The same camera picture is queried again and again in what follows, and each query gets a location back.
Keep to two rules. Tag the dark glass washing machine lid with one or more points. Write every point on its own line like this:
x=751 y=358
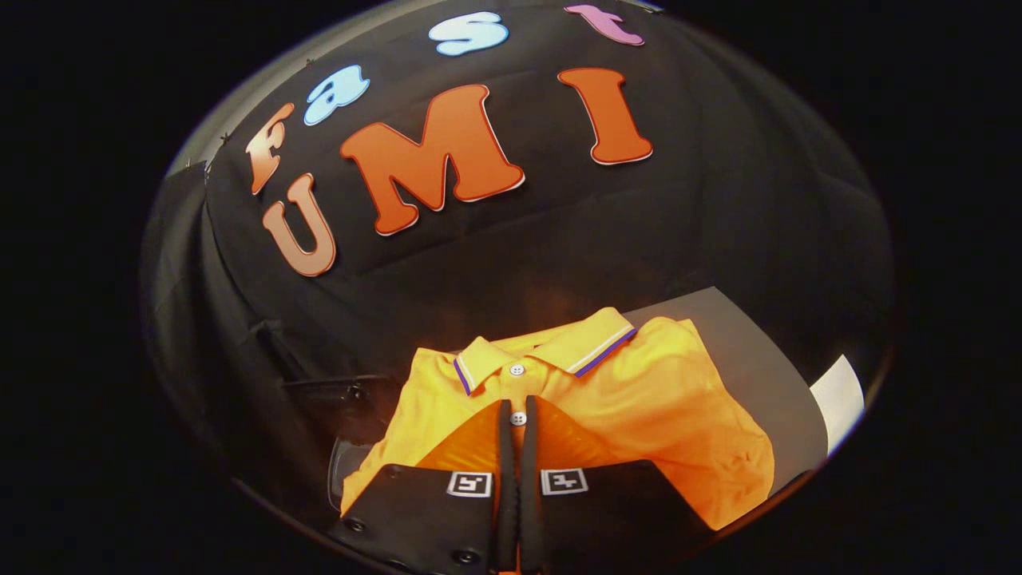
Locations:
x=343 y=385

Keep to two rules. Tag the yellow polo shirt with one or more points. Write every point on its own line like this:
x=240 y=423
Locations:
x=679 y=415

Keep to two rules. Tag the grey cabinet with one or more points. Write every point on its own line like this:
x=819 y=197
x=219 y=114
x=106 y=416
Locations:
x=758 y=375

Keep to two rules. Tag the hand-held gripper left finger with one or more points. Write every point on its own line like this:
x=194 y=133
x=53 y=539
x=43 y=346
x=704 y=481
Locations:
x=506 y=495

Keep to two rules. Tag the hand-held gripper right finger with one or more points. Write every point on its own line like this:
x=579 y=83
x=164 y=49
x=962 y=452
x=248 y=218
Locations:
x=532 y=495

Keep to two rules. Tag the black backdrop cloth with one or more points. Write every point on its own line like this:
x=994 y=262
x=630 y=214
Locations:
x=718 y=200

